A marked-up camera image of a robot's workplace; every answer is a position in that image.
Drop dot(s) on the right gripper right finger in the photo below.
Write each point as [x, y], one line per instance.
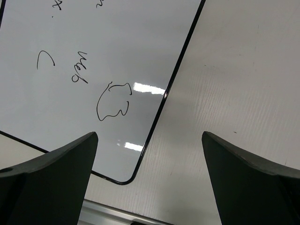
[249, 189]

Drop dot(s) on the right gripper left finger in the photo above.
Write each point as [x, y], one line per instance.
[49, 189]

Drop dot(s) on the white whiteboard black frame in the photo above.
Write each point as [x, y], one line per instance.
[69, 67]

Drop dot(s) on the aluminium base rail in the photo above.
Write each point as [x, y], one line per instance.
[93, 213]

